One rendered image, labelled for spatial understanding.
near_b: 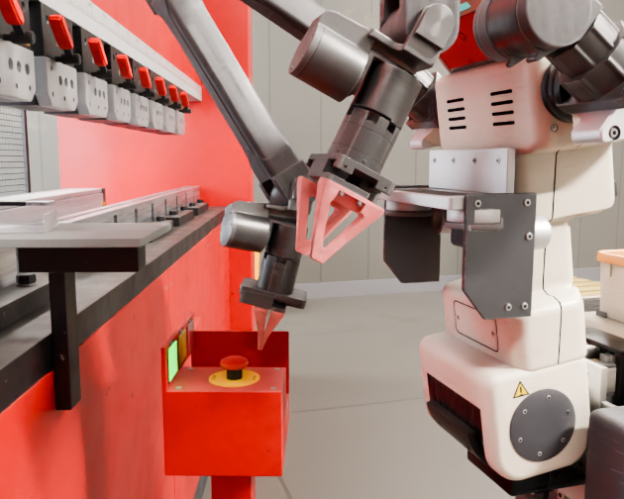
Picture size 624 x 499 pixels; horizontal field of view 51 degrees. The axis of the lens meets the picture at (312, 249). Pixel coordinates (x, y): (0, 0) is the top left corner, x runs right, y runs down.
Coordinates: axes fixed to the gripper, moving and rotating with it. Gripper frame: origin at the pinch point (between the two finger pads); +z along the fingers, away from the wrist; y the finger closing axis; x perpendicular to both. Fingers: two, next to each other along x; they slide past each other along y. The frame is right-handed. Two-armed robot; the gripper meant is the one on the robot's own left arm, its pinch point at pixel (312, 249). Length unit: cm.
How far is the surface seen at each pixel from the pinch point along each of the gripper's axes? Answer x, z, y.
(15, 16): -40, -11, -36
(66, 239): -21.7, 10.7, -13.2
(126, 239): -16.1, 7.8, -11.5
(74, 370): -14.1, 26.9, -22.5
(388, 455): 110, 56, -148
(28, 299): -23.1, 23.0, -32.1
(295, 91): 72, -103, -421
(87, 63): -34, -14, -77
